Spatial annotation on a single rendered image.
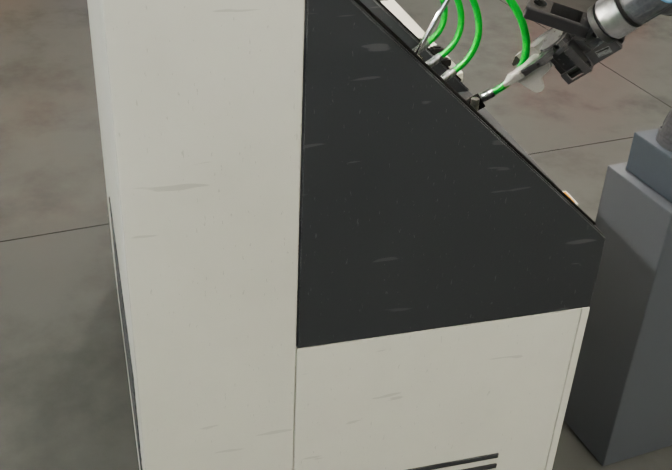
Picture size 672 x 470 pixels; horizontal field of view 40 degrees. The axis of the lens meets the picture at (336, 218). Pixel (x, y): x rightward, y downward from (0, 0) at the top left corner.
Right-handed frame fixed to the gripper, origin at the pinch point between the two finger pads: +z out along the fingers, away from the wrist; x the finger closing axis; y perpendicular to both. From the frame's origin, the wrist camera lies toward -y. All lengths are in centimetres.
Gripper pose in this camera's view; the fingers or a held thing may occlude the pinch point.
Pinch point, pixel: (510, 68)
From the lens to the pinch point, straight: 176.1
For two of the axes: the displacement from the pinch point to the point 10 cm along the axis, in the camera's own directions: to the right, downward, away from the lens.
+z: -6.1, 3.7, 7.0
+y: 7.0, 6.6, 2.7
